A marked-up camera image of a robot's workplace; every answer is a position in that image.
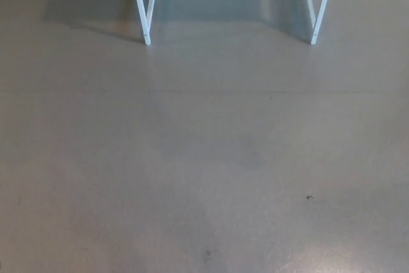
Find white desk leg frame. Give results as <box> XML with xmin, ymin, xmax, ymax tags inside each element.
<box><xmin>129</xmin><ymin>0</ymin><xmax>160</xmax><ymax>46</ymax></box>
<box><xmin>301</xmin><ymin>0</ymin><xmax>336</xmax><ymax>46</ymax></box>

